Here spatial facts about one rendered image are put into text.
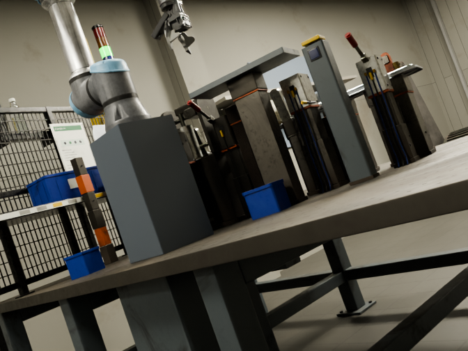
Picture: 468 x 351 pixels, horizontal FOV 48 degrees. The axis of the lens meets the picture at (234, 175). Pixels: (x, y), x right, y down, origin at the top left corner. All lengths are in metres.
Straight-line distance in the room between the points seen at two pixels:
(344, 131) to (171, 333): 0.77
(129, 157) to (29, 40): 2.90
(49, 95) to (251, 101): 2.69
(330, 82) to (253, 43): 4.16
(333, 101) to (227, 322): 0.74
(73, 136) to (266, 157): 1.42
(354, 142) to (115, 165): 0.71
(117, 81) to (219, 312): 0.80
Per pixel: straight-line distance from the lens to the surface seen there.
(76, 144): 2.86
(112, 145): 1.60
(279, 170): 1.67
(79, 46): 1.85
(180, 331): 1.49
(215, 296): 1.23
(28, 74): 4.21
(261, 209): 1.59
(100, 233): 2.41
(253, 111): 1.70
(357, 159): 1.59
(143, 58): 4.75
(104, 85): 1.67
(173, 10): 2.21
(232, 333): 1.23
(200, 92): 1.75
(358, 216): 0.84
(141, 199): 1.53
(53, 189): 2.42
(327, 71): 1.61
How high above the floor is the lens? 0.78
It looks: 3 degrees up
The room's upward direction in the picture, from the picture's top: 20 degrees counter-clockwise
